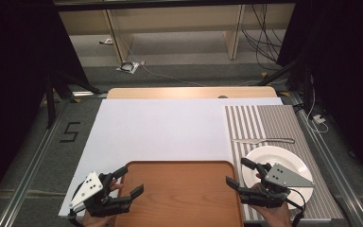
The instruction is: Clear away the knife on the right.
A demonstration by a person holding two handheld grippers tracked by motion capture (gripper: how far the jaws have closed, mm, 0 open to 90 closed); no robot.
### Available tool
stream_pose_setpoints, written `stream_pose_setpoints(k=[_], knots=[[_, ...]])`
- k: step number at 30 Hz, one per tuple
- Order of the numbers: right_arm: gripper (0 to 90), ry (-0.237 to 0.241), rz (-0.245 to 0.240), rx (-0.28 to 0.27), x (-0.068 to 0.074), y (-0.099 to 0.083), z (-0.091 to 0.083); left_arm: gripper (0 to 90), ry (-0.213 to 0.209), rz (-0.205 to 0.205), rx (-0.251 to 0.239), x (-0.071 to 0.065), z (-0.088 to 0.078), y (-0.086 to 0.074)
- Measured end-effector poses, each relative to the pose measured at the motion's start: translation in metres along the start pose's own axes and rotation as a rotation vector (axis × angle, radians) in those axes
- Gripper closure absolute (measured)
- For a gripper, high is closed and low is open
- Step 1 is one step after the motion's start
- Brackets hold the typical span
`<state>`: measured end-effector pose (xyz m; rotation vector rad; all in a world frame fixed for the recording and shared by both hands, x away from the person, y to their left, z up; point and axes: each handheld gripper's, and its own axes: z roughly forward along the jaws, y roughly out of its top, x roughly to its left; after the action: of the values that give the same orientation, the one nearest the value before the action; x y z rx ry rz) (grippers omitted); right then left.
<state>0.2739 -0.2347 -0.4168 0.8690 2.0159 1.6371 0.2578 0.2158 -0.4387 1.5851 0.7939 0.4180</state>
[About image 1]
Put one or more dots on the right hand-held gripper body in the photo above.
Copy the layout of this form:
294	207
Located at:
283	177

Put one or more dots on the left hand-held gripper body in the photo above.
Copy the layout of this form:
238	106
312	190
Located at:
89	189

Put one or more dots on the white round plate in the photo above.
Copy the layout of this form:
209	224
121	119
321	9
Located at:
274	156

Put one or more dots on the person's left hand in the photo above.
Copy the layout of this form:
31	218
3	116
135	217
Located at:
96	222

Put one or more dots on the person's right hand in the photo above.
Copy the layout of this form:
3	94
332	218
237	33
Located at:
275	217

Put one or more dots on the silver metal spoon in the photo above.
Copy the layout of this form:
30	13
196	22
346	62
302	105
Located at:
264	141

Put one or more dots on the brown wooden tray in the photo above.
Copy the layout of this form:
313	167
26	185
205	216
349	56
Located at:
179	195

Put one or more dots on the grey striped placemat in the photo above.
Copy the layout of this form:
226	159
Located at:
280	123

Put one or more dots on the white table mat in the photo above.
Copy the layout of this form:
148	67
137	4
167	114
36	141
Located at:
157	129

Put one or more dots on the white power adapter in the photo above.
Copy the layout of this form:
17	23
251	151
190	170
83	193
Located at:
319	118

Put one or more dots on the black tripod stand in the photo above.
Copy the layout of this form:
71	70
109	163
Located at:
49	104
280	74

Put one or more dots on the light wooden table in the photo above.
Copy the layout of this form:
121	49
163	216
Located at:
170	92

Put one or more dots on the clear plastic bag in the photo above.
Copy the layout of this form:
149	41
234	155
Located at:
127	67

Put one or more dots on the black curtain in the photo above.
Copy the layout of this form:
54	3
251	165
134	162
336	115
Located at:
343	63
15	78

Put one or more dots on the small white floor object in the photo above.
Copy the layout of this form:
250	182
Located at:
107	41

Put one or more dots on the light wooden shelf unit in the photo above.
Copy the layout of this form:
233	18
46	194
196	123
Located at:
176	19

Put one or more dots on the aluminium floor rail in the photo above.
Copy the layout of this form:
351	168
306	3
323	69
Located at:
334	170
28	176

